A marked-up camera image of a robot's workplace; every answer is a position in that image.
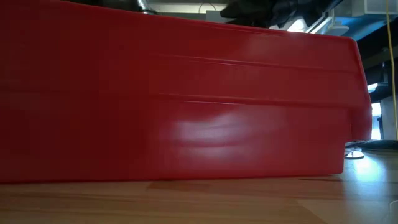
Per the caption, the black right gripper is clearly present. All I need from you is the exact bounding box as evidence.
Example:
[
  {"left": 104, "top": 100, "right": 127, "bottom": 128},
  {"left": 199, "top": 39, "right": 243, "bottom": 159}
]
[{"left": 219, "top": 0, "right": 343, "bottom": 29}]

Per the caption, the red plastic bin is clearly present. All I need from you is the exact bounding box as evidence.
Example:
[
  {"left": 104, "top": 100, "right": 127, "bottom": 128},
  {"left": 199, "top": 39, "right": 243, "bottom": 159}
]
[{"left": 0, "top": 0, "right": 373, "bottom": 184}]

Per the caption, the white ceiling access point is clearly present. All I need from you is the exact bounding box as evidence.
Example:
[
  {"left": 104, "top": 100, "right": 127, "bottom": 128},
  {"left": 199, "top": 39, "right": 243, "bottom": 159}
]
[{"left": 323, "top": 24, "right": 351, "bottom": 37}]

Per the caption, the black background desk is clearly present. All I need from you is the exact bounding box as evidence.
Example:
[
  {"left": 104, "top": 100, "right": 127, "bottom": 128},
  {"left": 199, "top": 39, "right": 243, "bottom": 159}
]
[{"left": 357, "top": 27, "right": 398, "bottom": 103}]

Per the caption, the iridescent cutlery piece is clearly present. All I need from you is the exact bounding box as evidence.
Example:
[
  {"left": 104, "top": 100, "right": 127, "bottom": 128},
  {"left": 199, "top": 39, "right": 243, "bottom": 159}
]
[{"left": 343, "top": 149, "right": 365, "bottom": 160}]

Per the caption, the silver ventilation duct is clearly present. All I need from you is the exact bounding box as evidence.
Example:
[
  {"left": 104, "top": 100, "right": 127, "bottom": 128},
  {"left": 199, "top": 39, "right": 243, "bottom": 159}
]
[{"left": 136, "top": 0, "right": 158, "bottom": 16}]

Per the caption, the thin yellow hanging cable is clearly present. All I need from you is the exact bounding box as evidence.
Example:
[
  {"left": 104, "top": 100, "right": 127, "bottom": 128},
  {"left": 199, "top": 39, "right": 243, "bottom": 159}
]
[{"left": 384, "top": 0, "right": 398, "bottom": 141}]

